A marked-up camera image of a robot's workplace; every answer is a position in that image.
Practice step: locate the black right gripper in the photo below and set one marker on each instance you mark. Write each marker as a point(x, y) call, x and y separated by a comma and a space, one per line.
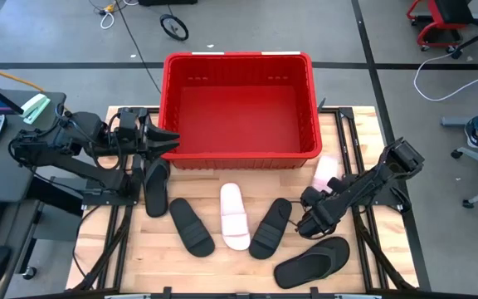
point(320, 212)

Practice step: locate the white tape strip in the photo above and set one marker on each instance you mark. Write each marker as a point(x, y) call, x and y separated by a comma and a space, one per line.
point(280, 52)

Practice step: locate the red plastic bin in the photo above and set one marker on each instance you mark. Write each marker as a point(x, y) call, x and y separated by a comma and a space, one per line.
point(239, 120)

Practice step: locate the pale pink slide sandal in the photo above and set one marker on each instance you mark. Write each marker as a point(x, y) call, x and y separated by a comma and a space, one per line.
point(234, 216)
point(325, 170)

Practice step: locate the black flip-flop sandal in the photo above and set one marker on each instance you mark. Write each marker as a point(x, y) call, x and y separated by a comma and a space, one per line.
point(305, 266)

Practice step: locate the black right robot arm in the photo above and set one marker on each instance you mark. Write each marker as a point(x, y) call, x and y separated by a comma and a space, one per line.
point(401, 160)

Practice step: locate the black slide sandal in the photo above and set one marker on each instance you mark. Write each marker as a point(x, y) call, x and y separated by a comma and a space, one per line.
point(156, 195)
point(270, 230)
point(191, 228)

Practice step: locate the mint green stapler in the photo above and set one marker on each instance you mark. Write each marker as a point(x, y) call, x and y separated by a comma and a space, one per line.
point(35, 109)

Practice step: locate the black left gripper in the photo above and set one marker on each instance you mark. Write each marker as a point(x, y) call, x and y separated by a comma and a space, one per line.
point(133, 133)

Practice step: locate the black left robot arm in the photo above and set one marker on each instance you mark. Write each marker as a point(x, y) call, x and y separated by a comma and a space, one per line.
point(81, 124)

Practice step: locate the person's shoe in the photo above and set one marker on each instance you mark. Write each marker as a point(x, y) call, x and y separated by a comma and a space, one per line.
point(474, 135)

